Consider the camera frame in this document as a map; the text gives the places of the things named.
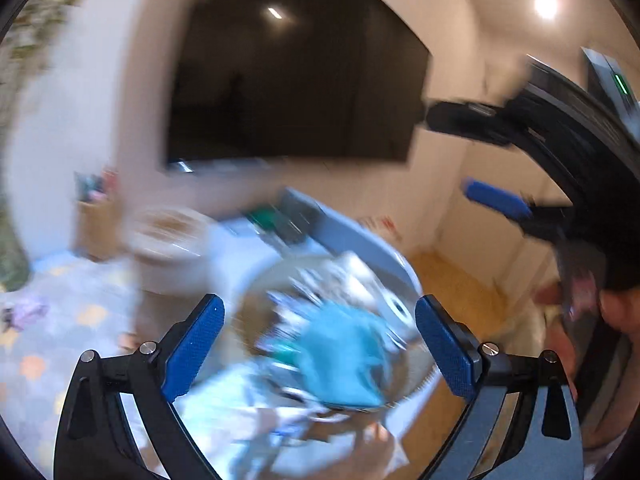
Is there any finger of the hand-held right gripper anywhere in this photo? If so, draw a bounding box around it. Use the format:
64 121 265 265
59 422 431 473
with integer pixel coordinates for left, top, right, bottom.
462 177 576 242
425 100 526 147

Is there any teal soft toy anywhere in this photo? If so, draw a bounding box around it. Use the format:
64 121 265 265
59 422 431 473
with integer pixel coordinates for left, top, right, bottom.
259 339 303 368

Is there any pale printed sheet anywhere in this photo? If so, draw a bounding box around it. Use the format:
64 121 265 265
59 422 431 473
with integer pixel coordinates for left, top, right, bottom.
177 360 321 480

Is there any light blue cloth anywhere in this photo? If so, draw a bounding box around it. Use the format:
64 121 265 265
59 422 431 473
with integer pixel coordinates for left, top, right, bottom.
297 302 388 408

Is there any green small box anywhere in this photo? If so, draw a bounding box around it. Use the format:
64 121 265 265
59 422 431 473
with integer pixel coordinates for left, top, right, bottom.
246 207 281 233

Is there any tall green leafy plant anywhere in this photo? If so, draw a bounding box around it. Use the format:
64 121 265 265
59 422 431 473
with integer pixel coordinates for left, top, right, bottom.
0 0 83 292

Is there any wooden pen holder box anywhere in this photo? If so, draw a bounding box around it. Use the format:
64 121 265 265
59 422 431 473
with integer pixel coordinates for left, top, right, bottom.
75 199 123 262

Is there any beige round basket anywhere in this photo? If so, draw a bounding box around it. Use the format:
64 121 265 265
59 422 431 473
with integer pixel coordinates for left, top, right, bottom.
127 207 217 297

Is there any lilac small cloth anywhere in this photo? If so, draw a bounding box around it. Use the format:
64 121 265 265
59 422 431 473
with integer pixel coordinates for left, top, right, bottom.
0 300 50 332

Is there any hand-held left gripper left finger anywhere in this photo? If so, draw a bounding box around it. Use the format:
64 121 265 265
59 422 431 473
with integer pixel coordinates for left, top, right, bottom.
54 294 225 480

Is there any silver round tub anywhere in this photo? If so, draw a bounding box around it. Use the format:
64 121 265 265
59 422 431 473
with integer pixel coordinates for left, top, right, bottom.
232 255 427 413

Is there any grey curved panel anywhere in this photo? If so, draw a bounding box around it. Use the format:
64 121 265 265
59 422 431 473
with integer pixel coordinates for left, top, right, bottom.
280 187 422 306

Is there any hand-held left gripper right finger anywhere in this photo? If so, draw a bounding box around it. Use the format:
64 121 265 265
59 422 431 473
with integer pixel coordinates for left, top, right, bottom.
415 295 583 480

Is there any black wall television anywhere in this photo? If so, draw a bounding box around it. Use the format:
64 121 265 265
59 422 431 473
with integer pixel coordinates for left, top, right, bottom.
160 0 432 173

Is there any bundle of assorted pens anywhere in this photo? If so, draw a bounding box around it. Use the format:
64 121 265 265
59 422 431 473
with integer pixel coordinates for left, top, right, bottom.
74 170 120 205

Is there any white tape roll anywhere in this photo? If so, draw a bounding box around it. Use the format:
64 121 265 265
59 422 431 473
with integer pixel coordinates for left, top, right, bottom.
384 294 417 323

